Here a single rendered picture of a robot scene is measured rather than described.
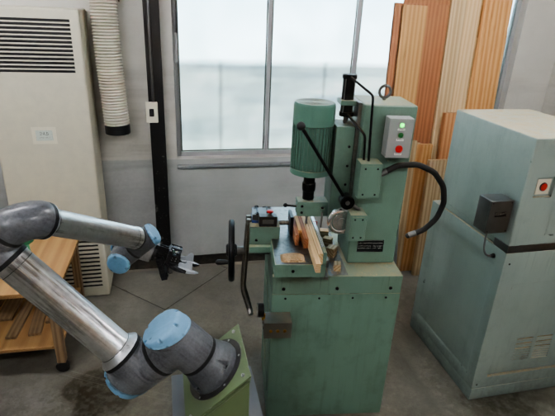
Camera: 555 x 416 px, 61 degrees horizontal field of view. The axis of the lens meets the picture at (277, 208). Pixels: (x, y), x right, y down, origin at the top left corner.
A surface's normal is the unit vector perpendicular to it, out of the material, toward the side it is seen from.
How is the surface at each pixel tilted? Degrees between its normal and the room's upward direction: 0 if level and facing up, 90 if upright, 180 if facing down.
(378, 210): 90
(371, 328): 90
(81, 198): 90
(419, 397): 0
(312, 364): 90
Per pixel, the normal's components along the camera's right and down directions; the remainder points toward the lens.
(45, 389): 0.04, -0.92
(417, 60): 0.19, 0.34
